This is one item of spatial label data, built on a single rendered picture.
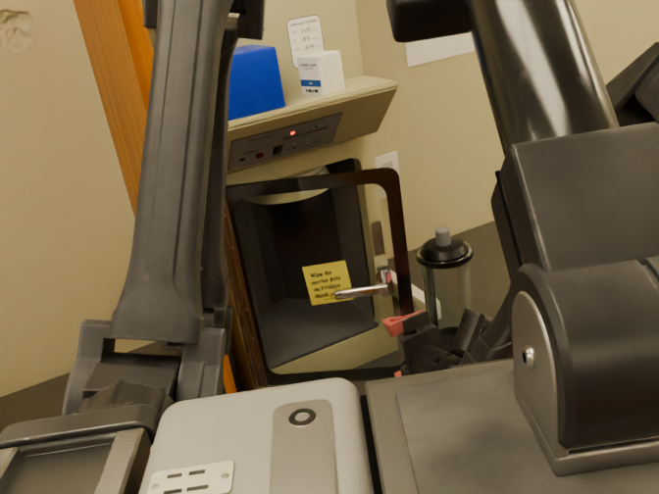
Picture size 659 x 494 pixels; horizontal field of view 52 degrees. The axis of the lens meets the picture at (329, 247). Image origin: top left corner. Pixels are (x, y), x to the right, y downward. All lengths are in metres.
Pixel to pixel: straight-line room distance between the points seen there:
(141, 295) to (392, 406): 0.24
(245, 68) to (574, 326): 0.83
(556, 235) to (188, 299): 0.30
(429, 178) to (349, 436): 1.60
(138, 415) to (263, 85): 0.72
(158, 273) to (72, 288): 1.12
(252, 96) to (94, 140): 0.58
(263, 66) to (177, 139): 0.52
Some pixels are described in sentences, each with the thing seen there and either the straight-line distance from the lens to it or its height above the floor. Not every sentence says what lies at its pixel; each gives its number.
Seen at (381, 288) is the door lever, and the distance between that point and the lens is 1.09.
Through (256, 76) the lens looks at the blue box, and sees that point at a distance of 1.02.
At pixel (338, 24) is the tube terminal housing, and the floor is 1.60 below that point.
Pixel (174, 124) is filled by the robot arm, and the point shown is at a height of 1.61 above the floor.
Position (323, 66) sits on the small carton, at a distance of 1.08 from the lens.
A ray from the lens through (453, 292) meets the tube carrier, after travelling 1.29.
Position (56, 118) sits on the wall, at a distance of 1.51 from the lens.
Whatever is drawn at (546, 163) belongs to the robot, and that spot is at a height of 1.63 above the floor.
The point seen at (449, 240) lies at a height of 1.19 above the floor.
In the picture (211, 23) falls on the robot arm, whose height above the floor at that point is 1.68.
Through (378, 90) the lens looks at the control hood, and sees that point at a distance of 1.10.
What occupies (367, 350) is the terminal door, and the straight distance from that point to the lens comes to 1.22.
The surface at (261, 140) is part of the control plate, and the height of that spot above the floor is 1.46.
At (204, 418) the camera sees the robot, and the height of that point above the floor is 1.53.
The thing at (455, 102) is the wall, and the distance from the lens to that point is 1.87.
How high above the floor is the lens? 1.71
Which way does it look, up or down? 23 degrees down
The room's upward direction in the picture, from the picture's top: 9 degrees counter-clockwise
